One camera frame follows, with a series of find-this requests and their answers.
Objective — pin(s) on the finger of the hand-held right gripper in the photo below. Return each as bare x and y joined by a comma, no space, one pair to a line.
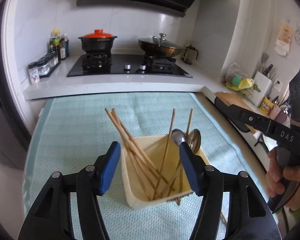
252,121

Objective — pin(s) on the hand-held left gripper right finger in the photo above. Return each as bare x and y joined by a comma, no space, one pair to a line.
190,170

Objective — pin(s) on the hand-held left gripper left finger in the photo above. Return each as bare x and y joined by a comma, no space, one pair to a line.
108,170

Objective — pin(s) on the wooden chopstick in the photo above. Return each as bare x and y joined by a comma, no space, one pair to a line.
223,219
140,145
168,132
126,152
189,122
136,142
172,178

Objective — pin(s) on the cream ribbed utensil holder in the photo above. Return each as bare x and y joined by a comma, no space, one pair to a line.
137,202

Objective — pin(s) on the dark utensils in holder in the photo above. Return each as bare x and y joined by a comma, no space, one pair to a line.
281,100

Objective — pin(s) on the person's right hand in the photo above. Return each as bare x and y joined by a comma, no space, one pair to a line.
273,177

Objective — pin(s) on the purple soap dispenser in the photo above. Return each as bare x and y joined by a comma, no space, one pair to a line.
284,116

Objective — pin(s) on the yellow instant noodle cup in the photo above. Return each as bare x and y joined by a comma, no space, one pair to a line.
267,105

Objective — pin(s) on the pink cup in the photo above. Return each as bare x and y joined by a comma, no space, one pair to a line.
274,112

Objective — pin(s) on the wooden cutting board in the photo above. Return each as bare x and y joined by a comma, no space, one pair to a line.
230,98

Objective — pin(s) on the white knife block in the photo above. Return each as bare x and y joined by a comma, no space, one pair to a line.
260,87

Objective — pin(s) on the yellow plastic bag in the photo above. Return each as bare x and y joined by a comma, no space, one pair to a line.
246,83

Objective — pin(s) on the green ball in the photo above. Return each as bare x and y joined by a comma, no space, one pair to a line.
236,80

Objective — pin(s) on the light blue woven table mat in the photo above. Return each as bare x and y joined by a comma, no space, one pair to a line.
77,130

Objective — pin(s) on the white plastic bag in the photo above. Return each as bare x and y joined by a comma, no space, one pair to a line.
233,68

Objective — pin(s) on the hanging noodle packet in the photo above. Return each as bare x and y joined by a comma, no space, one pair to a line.
284,37

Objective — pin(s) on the dark glass press pot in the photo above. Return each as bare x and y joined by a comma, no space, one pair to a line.
189,55

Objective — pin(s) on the black gas cooktop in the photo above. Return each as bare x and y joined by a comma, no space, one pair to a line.
130,66

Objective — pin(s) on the dark wok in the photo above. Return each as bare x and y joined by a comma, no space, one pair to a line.
165,52

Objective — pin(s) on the glass wok lid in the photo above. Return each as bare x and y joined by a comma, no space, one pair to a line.
170,43

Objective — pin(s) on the labelled spice jar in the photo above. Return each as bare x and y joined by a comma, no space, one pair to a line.
34,75

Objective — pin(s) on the small dark sauce bottle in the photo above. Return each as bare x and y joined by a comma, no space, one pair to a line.
62,53

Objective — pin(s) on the black clay pot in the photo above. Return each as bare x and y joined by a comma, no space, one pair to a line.
97,45

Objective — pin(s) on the metal ladle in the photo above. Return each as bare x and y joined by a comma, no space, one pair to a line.
156,40

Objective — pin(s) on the tall dark sauce bottle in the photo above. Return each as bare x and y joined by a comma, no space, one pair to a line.
65,45

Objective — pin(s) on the orange pot lid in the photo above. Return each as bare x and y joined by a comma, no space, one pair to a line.
98,33

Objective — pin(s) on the yellow cap oil bottle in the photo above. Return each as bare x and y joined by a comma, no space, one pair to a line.
55,40

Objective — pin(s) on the wall socket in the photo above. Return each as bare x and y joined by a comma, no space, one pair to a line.
277,85

